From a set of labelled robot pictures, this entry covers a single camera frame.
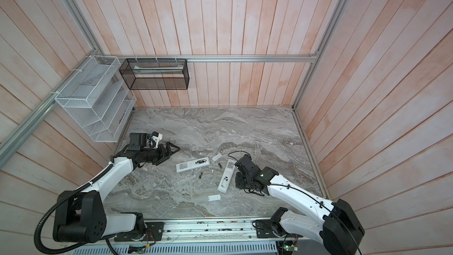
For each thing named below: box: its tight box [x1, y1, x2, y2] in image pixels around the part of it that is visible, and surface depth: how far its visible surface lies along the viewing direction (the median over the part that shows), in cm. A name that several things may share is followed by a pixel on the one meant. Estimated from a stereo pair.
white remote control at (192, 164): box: [175, 157, 211, 173], surface depth 94 cm
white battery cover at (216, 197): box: [207, 194, 221, 202], surface depth 85 cm
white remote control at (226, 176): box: [217, 158, 236, 194], surface depth 89 cm
